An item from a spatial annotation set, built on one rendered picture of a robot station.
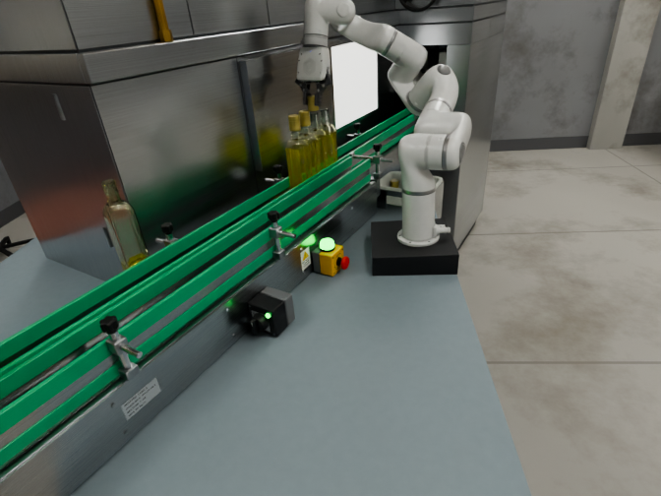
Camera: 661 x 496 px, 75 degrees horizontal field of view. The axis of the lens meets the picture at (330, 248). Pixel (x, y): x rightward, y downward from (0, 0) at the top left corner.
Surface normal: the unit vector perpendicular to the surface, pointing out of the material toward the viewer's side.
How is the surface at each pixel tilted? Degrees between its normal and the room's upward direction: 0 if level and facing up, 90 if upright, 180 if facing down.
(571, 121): 90
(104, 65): 90
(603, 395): 0
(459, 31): 90
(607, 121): 90
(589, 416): 0
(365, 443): 0
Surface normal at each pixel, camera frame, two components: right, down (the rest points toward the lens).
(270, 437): -0.07, -0.87
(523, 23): -0.07, 0.50
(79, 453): 0.86, 0.21
